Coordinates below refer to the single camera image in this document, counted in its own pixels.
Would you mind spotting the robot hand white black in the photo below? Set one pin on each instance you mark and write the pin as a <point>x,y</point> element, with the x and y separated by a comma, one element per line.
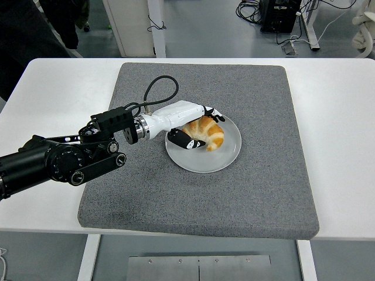
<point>178,114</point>

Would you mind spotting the golden croissant bread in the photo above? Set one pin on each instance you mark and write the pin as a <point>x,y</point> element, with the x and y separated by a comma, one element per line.
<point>211,134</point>

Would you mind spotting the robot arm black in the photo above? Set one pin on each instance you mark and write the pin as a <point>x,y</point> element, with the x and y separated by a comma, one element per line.
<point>58,164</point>

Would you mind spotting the round grey plate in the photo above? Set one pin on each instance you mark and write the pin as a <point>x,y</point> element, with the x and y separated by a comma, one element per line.
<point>205,161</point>

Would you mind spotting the grey felt mat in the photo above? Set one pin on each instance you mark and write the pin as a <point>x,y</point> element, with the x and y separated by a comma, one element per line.
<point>190,199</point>

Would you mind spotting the white cabinet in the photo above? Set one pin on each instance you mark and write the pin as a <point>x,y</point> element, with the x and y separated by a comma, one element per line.
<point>132,29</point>

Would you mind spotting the clear plastic floor box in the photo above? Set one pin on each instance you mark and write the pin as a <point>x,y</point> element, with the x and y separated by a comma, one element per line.
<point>289,48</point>

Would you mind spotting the black computer case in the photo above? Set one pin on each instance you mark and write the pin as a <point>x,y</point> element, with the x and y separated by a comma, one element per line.
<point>278,17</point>

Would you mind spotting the person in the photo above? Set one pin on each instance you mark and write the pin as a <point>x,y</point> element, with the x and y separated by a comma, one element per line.
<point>20,38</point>
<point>67,23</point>

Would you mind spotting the white desk leg with foot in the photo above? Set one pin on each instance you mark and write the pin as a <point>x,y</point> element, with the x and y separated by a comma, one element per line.
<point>311,26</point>

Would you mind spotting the white table leg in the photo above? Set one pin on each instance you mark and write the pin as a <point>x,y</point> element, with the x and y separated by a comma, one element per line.
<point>307,263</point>
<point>88,257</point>

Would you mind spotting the white desk post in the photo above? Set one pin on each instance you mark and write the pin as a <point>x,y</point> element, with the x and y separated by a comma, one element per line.
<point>158,38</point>

